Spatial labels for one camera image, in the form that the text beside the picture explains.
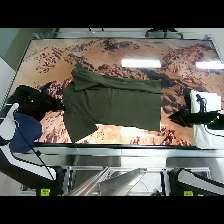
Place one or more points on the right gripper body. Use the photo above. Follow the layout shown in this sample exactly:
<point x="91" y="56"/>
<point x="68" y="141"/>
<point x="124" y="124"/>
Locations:
<point x="195" y="118"/>

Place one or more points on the white garment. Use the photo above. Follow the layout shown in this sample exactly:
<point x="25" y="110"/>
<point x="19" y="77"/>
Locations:
<point x="208" y="138"/>

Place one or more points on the blue garment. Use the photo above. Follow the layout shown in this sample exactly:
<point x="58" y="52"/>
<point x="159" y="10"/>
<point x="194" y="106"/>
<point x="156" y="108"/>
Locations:
<point x="28" y="131"/>

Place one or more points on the olive green shirt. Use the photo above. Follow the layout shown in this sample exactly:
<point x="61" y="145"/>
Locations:
<point x="116" y="103"/>

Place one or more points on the silver frame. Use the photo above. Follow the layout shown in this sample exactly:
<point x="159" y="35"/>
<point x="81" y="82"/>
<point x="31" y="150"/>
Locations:
<point x="100" y="156"/>

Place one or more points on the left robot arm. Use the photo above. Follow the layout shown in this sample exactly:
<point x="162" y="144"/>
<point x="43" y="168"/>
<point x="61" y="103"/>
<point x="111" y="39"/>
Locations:
<point x="20" y="166"/>

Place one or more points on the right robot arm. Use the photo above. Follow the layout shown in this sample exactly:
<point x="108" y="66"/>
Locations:
<point x="200" y="181"/>

